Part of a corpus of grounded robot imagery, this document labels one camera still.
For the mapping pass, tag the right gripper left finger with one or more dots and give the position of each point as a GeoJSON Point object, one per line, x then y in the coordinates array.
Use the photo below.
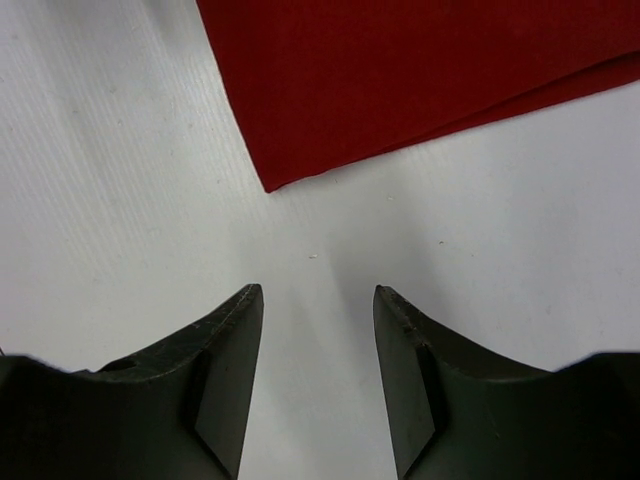
{"type": "Point", "coordinates": [177, 409]}

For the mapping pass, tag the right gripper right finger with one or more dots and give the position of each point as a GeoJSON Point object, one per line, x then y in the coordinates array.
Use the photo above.
{"type": "Point", "coordinates": [457, 410]}

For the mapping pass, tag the dark red t-shirt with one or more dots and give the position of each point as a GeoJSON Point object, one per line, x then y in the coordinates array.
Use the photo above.
{"type": "Point", "coordinates": [316, 85]}

